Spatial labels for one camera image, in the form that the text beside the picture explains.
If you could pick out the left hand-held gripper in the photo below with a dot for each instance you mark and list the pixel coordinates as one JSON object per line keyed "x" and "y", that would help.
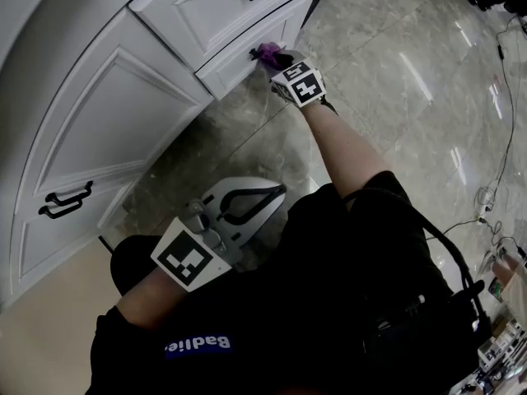
{"x": 185, "y": 257}

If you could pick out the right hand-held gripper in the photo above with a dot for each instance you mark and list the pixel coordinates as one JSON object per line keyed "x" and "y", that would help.
{"x": 304, "y": 89}

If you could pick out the purple cloth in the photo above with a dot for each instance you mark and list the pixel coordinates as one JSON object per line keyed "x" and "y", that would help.
{"x": 269, "y": 52}

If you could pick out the white drawer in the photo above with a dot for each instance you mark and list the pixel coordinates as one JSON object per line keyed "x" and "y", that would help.
{"x": 228, "y": 76}
{"x": 206, "y": 19}

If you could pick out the person's left forearm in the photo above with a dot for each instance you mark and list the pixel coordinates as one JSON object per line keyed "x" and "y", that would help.
{"x": 148, "y": 298}

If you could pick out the person's right forearm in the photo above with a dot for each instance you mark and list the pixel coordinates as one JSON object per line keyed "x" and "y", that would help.
{"x": 346, "y": 150}

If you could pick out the person's black shirt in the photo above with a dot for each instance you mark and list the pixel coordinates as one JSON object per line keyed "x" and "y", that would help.
{"x": 288, "y": 294}

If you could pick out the person's black trousers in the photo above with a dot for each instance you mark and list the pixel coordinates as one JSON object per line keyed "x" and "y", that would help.
{"x": 131, "y": 257}

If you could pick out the white cabinet door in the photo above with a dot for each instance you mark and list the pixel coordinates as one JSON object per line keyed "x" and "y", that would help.
{"x": 57, "y": 249}
{"x": 111, "y": 117}

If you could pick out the black waist pack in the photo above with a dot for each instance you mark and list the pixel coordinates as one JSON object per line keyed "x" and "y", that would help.
{"x": 424, "y": 335}

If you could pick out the white sink cabinet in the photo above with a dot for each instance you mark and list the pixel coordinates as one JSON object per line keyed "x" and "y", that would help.
{"x": 62, "y": 76}

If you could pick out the white power strip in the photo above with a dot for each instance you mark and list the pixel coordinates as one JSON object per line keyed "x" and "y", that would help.
{"x": 483, "y": 202}

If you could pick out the cluttered storage shelf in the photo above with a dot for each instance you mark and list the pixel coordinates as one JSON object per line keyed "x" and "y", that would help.
{"x": 502, "y": 356}

